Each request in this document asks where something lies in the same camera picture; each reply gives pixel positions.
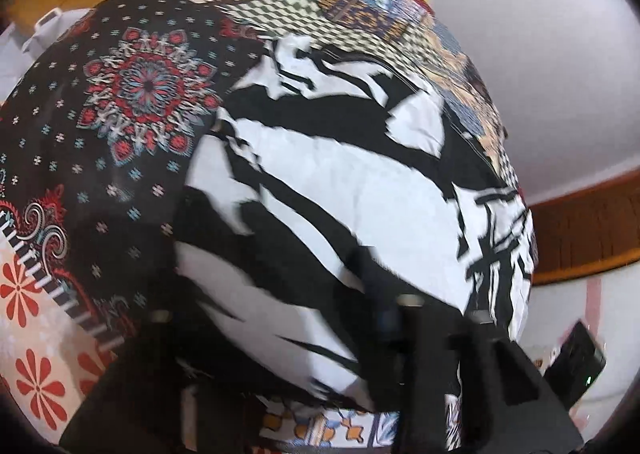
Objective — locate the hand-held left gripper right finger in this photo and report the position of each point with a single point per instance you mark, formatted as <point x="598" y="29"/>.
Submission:
<point x="450" y="374"/>

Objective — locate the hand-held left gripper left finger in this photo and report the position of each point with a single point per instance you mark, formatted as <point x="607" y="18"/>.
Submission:
<point x="130" y="384"/>

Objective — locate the black and white printed shirt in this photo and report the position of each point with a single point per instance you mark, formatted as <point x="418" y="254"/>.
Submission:
<point x="340" y="214"/>

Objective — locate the white wardrobe with heart stickers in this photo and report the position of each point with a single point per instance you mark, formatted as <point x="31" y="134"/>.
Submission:
<point x="590" y="304"/>

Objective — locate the brown wooden door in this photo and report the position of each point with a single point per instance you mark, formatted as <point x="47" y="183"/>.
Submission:
<point x="585" y="229"/>

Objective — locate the patchwork printed blanket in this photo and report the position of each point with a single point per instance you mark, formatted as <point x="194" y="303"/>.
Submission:
<point x="100" y="159"/>

